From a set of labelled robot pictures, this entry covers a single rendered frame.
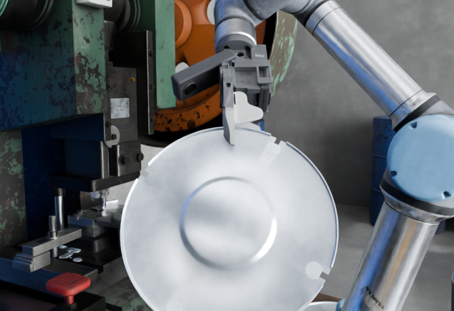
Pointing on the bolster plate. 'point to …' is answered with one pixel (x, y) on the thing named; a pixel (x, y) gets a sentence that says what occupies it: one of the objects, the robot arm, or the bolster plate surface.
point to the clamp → (54, 238)
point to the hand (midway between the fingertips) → (226, 140)
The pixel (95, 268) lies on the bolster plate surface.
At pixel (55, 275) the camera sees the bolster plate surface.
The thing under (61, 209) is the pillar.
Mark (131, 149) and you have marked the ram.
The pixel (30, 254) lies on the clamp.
